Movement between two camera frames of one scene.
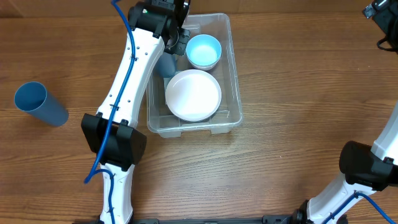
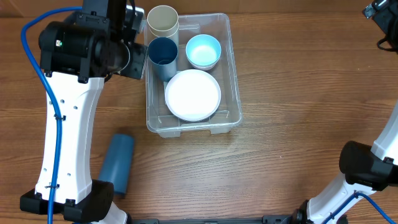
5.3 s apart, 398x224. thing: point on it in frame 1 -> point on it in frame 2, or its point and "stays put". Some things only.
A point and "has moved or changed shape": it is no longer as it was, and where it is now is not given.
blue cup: x=166 y=65 stays put
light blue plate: x=193 y=95 stays put
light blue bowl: x=203 y=51 stays put
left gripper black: x=181 y=46 -> x=138 y=67
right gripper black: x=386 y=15 stays put
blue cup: x=32 y=98 has moved or changed shape
